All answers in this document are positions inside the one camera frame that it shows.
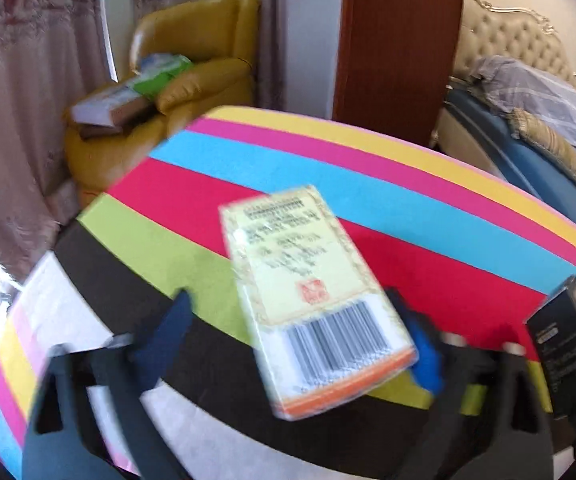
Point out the brown wooden wardrobe panel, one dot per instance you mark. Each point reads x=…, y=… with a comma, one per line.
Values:
x=398, y=50

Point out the beige tufted headboard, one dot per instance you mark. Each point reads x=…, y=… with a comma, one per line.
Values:
x=513, y=35

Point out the yellow cardboard box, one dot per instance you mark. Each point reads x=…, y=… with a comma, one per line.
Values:
x=308, y=285

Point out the striped pillow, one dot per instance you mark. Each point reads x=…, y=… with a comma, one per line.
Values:
x=553, y=150

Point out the yellow leather armchair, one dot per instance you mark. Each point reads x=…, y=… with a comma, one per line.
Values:
x=208, y=80

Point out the green plastic packet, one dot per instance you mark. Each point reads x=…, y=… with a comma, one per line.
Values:
x=163, y=72

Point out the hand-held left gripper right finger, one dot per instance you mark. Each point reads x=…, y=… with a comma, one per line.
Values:
x=425, y=360

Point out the brown flat book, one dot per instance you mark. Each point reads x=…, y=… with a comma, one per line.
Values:
x=98, y=131

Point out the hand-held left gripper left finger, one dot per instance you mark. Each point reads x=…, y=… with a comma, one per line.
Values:
x=168, y=330

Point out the bed with blue sheet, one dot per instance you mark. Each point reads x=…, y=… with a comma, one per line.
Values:
x=533, y=175

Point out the folded grey-blue quilt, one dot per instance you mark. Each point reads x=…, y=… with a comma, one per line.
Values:
x=533, y=95

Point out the black cardboard box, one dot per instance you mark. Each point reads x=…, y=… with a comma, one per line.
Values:
x=568, y=350

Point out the striped colourful tablecloth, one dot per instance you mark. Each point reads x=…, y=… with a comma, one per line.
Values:
x=418, y=210

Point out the books on armchair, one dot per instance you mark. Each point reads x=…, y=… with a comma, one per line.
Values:
x=108, y=105

